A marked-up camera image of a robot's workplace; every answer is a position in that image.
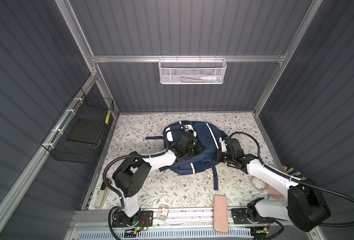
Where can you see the pink cup with pencils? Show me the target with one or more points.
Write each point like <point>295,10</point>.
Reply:
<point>279,180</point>

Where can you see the beige stapler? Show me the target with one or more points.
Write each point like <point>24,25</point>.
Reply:
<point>102,196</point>

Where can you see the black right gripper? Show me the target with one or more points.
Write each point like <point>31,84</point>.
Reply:
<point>219,156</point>

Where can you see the white wire mesh basket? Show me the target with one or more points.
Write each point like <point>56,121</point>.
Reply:
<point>187,71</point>

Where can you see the navy blue student backpack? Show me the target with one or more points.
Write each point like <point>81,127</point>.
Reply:
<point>209,136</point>

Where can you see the pink pencil case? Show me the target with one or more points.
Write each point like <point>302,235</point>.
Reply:
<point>221,219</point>

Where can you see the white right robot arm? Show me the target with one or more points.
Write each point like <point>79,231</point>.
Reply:
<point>304,206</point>

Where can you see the clear tape roll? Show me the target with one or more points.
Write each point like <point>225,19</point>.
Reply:
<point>258,184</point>

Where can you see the white marker in basket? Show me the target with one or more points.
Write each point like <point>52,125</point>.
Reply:
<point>214,79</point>

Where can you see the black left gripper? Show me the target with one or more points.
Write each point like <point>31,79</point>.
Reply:
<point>197,144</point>

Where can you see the small clear eraser box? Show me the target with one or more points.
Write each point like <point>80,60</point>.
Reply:
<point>162,212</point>

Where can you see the black wire wall basket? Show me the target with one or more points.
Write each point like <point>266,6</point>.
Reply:
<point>82,130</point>

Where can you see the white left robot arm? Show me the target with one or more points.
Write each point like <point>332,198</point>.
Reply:
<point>130,176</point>

